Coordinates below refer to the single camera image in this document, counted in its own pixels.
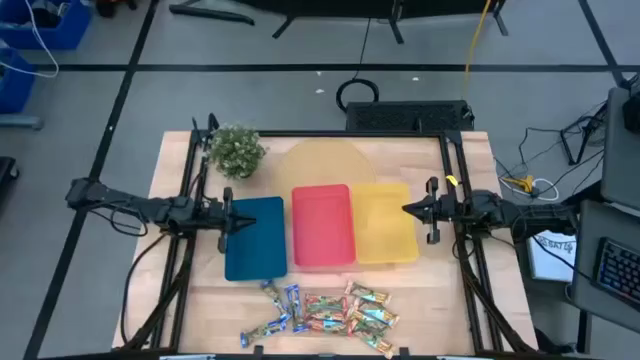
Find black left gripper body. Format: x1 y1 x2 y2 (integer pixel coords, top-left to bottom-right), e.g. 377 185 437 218
202 187 235 254

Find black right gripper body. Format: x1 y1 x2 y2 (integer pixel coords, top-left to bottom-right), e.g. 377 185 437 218
425 176 461 245

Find orange-green-wrapped granola bar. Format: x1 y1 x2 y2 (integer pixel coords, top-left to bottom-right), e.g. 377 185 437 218
344 280 393 307
362 332 396 360
347 317 389 337

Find orange and light-blue granola bar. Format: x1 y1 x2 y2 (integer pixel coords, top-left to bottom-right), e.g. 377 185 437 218
352 298 401 329

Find red-green-wrapped granola bar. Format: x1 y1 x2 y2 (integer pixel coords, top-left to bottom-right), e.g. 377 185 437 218
304 308 350 323
305 318 361 337
303 293 350 312

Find blue plastic bin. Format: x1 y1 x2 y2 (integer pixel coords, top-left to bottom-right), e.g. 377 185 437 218
223 195 289 282

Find yellow plastic bin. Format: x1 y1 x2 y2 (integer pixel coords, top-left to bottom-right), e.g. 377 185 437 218
351 181 420 265

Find small potted green plant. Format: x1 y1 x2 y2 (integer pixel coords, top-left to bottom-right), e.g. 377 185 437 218
207 123 268 180

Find yellow power plug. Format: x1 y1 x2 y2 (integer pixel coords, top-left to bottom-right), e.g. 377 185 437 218
502 174 535 194

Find red plastic bin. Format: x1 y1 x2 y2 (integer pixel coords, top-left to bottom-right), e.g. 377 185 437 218
291 183 357 268

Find round woven straw placemat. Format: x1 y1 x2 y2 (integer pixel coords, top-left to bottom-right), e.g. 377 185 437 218
272 138 379 199

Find white printed box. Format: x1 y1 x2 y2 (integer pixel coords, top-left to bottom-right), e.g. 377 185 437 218
527 229 577 284

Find grey desk with keyboard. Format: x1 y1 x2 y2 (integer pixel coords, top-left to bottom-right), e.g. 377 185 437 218
569 199 640 321

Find grey side desk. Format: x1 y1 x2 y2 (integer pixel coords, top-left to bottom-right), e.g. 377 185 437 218
599 87 640 211

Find backlit black keyboard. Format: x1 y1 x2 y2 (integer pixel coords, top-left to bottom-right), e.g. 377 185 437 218
593 237 640 309

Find black partition screen with feet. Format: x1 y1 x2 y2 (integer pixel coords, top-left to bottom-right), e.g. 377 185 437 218
168 0 509 45

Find large blue storage crate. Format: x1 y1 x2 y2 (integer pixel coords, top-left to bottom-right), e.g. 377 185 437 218
0 47 37 115
0 0 94 51

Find black metal table frame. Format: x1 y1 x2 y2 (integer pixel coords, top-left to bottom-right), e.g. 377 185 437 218
117 113 539 357

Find white looped cable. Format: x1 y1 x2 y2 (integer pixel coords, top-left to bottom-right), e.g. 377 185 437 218
529 177 560 202

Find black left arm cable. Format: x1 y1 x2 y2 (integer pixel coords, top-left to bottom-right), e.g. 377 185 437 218
108 205 171 346

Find black coiled floor cable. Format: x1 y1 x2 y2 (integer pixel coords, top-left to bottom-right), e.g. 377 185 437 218
335 17 380 114

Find black tangled floor cables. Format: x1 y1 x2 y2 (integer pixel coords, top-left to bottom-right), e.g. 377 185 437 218
494 99 610 201

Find yellow hanging cable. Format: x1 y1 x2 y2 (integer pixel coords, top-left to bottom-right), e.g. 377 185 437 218
459 0 494 101

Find white floor cable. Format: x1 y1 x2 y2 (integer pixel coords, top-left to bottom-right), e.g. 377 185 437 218
0 0 60 80

